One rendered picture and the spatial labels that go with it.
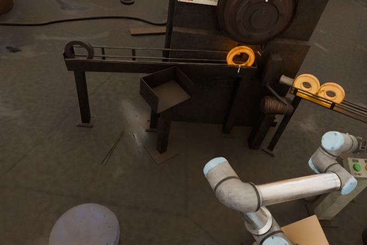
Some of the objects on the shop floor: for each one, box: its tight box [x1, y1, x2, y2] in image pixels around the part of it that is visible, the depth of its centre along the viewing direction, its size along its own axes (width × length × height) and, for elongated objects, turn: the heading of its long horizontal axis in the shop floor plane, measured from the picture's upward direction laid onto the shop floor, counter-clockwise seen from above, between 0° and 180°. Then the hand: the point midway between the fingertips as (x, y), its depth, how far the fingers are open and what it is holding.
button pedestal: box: [305, 158, 367, 228], centre depth 190 cm, size 16×24×62 cm, turn 83°
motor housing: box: [247, 96, 294, 150], centre depth 232 cm, size 13×22×54 cm, turn 83°
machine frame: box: [158, 0, 344, 127], centre depth 226 cm, size 73×108×176 cm
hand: (365, 146), depth 162 cm, fingers closed
